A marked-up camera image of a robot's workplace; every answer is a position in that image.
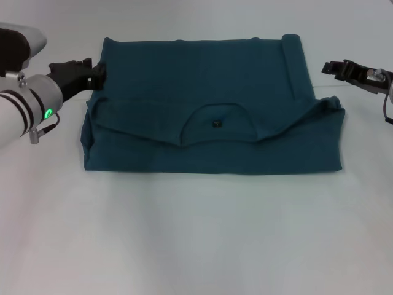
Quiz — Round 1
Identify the teal t-shirt with FREE print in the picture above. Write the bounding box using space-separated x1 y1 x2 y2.
80 33 346 175

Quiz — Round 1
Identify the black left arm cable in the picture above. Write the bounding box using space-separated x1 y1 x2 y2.
29 112 61 145

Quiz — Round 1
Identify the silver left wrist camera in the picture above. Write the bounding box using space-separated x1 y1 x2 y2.
0 22 48 81

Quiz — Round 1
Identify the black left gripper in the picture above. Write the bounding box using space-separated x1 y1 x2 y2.
47 57 108 103

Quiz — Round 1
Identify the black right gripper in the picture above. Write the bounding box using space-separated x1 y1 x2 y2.
321 58 393 96

